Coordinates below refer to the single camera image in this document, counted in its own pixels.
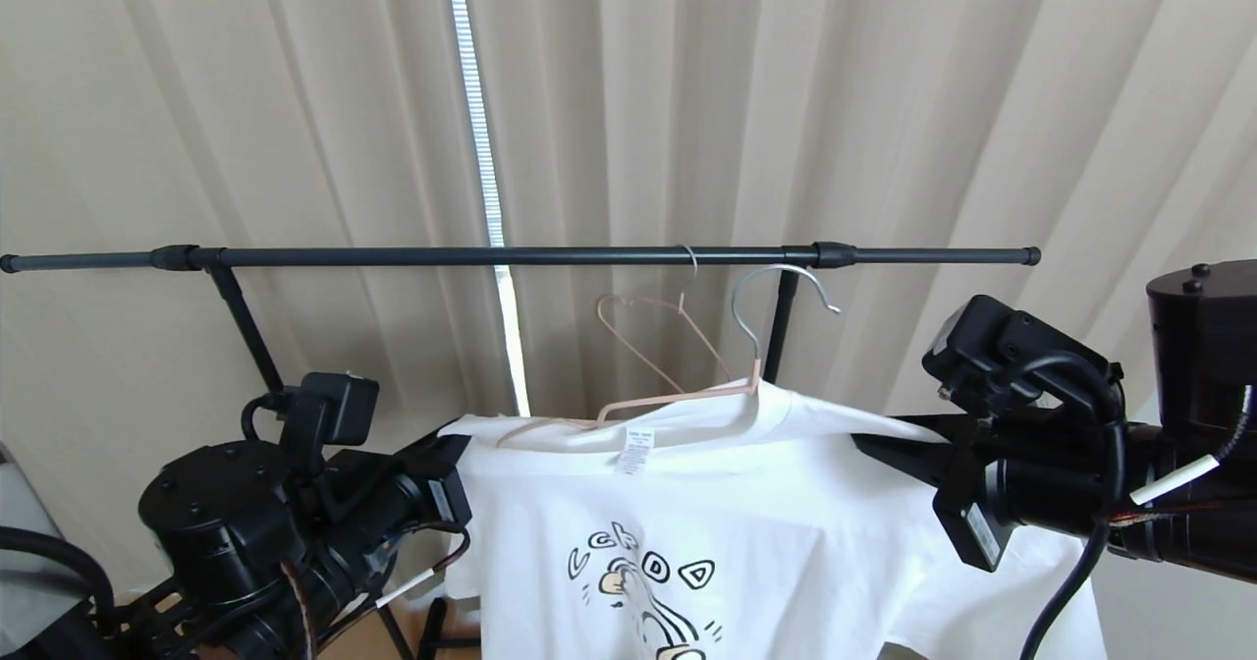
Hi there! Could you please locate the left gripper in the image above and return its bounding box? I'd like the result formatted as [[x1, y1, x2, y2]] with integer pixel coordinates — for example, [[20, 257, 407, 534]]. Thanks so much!
[[319, 434, 473, 582]]

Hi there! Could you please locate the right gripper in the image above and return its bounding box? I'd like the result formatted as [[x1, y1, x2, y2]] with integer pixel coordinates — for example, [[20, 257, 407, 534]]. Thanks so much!
[[850, 412, 1116, 573]]

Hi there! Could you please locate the white printed t-shirt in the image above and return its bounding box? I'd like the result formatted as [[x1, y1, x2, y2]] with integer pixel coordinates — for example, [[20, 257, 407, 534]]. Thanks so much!
[[437, 377, 1109, 660]]

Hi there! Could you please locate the pink clothes hanger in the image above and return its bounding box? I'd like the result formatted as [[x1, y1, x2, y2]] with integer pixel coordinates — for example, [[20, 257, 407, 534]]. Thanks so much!
[[596, 244, 738, 396], [496, 264, 843, 448]]

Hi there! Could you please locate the black clothes rack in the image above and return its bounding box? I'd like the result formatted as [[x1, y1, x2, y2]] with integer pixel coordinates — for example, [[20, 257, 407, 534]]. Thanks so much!
[[0, 242, 1042, 660]]

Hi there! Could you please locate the beige curtain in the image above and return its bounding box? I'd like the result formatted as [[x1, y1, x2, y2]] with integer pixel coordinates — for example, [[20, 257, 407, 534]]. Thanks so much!
[[0, 0, 1257, 602]]

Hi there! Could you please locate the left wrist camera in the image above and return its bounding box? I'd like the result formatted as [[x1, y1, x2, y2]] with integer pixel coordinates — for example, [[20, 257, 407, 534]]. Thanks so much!
[[243, 372, 380, 489]]

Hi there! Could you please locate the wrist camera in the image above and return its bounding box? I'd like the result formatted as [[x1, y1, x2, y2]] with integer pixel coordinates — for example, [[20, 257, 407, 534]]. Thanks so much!
[[921, 295, 1125, 425], [243, 372, 380, 489]]

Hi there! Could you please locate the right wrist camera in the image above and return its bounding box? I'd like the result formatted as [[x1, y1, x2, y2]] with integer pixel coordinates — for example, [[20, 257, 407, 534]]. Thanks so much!
[[921, 295, 1125, 425]]

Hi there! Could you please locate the black cable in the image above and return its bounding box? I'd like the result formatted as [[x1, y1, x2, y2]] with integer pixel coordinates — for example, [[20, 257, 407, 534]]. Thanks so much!
[[1019, 351, 1128, 660], [0, 527, 117, 632]]

